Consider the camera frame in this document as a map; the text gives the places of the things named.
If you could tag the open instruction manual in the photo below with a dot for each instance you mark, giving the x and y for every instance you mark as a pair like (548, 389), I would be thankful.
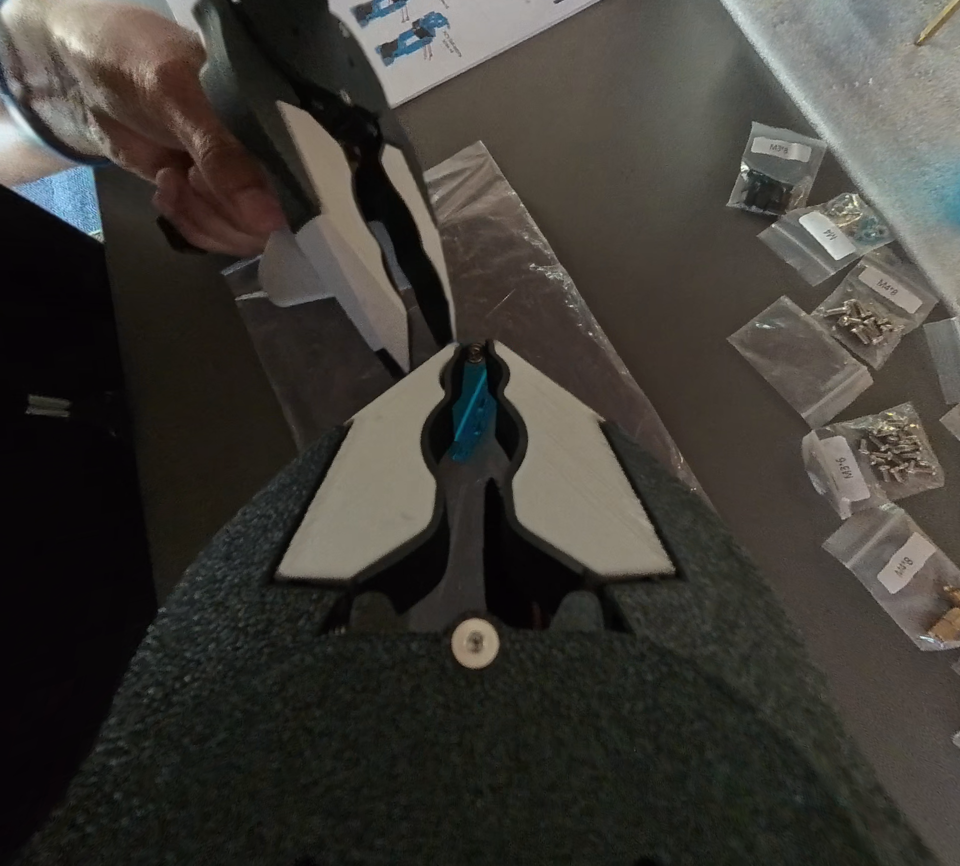
(465, 18)

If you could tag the large clear plastic bag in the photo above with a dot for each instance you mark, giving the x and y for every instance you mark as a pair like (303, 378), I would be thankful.
(540, 281)

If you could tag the blue wristband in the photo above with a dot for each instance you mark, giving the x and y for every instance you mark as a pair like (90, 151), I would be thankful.
(30, 123)

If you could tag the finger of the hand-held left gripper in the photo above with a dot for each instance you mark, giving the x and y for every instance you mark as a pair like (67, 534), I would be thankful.
(337, 221)
(420, 206)

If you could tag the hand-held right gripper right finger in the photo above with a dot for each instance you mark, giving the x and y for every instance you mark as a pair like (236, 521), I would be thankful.
(592, 506)

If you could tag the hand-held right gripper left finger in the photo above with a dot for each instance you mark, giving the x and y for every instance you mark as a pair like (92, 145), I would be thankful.
(360, 506)

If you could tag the pile of small screw bags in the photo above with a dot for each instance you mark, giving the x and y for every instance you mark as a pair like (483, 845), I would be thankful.
(795, 356)

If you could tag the person's left hand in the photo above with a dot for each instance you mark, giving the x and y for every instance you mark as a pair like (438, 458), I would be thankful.
(135, 93)

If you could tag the white foam sheet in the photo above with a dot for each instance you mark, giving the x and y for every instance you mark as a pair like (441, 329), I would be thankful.
(862, 93)

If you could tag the dark grey desk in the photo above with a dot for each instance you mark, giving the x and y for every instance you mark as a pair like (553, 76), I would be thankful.
(637, 168)

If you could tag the blue metal bracket large holes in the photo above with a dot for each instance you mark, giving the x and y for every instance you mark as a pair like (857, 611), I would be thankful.
(474, 408)

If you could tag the person's black sweater torso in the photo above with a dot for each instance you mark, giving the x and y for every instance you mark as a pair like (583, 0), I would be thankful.
(60, 506)

